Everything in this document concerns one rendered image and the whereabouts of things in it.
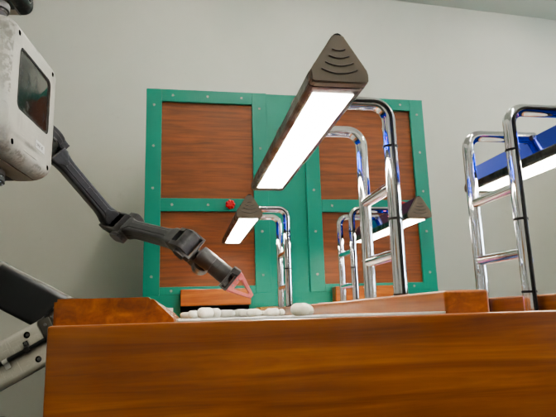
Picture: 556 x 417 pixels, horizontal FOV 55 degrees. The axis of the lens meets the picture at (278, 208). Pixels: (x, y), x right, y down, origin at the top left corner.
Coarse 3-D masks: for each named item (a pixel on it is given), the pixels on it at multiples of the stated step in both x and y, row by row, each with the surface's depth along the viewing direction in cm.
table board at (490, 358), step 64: (256, 320) 54; (320, 320) 55; (384, 320) 57; (448, 320) 58; (512, 320) 59; (64, 384) 50; (128, 384) 51; (192, 384) 52; (256, 384) 53; (320, 384) 54; (384, 384) 55; (448, 384) 56; (512, 384) 58
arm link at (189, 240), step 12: (132, 216) 186; (120, 228) 182; (132, 228) 178; (144, 228) 173; (156, 228) 170; (168, 228) 167; (180, 228) 163; (120, 240) 182; (144, 240) 176; (156, 240) 168; (168, 240) 161; (180, 240) 158; (192, 240) 158
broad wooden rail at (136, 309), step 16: (64, 304) 53; (80, 304) 54; (96, 304) 54; (112, 304) 54; (128, 304) 54; (144, 304) 55; (160, 304) 59; (64, 320) 53; (80, 320) 53; (96, 320) 54; (112, 320) 54; (128, 320) 54; (144, 320) 54; (160, 320) 55
